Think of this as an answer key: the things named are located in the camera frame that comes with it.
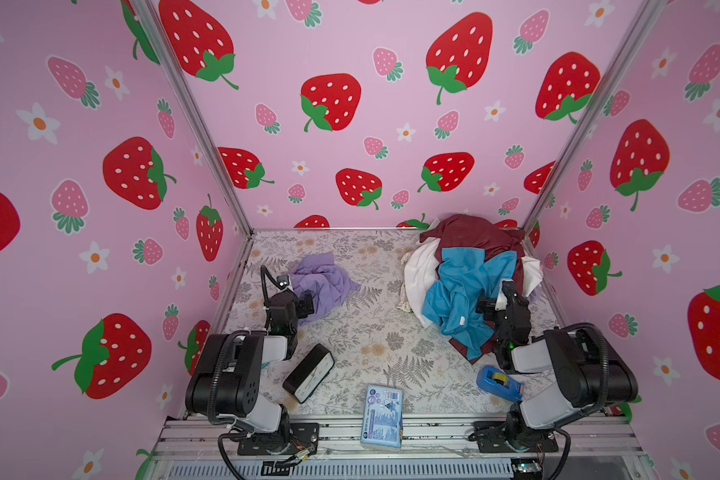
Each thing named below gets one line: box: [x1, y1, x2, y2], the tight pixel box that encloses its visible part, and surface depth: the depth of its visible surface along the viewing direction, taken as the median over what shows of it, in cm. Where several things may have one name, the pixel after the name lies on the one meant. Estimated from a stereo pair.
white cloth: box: [404, 238, 441, 328], surface depth 103 cm
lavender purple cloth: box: [290, 253, 361, 325], surface depth 99 cm
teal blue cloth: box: [422, 247, 517, 361], surface depth 93 cm
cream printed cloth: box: [396, 251, 414, 313], surface depth 100 cm
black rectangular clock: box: [283, 343, 335, 404], surface depth 80 cm
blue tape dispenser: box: [476, 366, 525, 402], surface depth 81 cm
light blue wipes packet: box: [360, 384, 404, 449], surface depth 74 cm
